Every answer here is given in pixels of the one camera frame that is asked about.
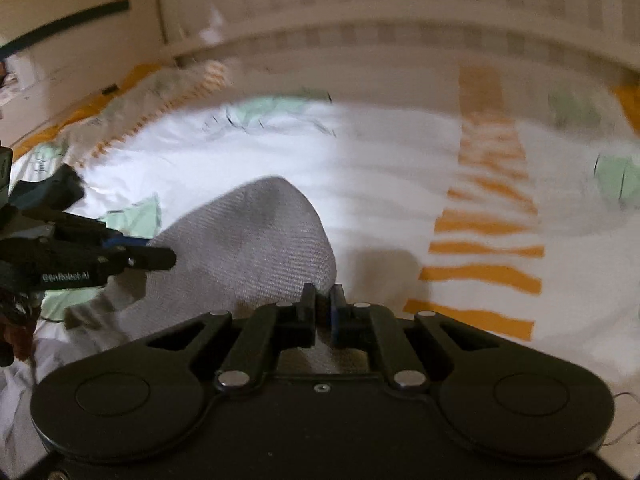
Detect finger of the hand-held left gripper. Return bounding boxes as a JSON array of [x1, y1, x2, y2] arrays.
[[98, 245, 177, 275], [50, 209, 149, 252]]

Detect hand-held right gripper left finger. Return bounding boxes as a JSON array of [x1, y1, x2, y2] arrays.
[[145, 282, 319, 392]]

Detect cream cabinet with black handles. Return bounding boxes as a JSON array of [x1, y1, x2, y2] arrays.
[[0, 0, 167, 147]]

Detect black folded garment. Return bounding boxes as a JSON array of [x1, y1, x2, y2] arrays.
[[10, 164, 85, 212]]

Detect wooden bed headboard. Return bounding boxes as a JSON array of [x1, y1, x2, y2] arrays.
[[159, 0, 640, 92]]

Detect grey knit hoodie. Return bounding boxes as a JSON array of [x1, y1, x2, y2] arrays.
[[64, 175, 377, 377]]

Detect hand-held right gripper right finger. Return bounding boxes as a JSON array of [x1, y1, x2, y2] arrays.
[[327, 282, 502, 392]]

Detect white leaf print blanket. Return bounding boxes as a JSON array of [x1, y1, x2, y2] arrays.
[[0, 60, 640, 480]]

